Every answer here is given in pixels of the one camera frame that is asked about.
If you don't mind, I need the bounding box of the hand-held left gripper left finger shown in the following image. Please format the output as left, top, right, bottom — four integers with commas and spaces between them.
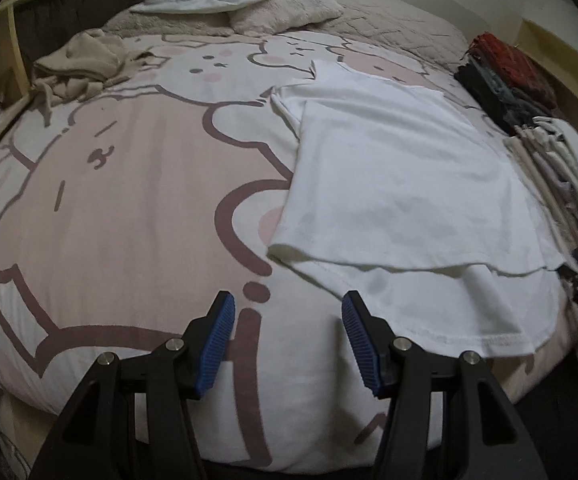
29, 291, 237, 480

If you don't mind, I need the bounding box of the stack of dark folded clothes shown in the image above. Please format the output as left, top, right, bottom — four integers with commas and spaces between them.
455, 57, 554, 136

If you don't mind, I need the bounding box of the beige fuzzy pillow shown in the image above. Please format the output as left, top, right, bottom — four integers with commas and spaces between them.
101, 7, 234, 40
229, 0, 344, 37

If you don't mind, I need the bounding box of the beige quilted duvet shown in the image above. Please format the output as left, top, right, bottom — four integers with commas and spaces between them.
314, 0, 472, 68

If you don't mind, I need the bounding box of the white t-shirt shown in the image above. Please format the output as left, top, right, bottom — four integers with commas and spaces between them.
267, 59, 567, 358

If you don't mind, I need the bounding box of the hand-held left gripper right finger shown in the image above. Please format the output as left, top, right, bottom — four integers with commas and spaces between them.
341, 290, 550, 480

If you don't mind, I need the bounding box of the stack of light folded clothes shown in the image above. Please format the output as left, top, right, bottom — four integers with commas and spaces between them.
504, 116, 578, 261

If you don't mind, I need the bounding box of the cream bedside shelf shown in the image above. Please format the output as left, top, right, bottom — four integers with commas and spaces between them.
519, 17, 578, 146

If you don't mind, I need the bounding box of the pink cartoon printed blanket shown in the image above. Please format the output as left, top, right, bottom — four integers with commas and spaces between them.
0, 30, 578, 466

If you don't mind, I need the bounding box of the dark brown cushion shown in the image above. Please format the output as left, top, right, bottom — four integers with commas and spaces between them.
14, 0, 152, 61

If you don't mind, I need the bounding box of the beige crumpled garment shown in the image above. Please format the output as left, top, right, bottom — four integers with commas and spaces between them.
30, 29, 170, 126

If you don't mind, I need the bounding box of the red plaid folded garment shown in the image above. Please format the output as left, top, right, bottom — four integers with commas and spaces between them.
469, 32, 557, 106

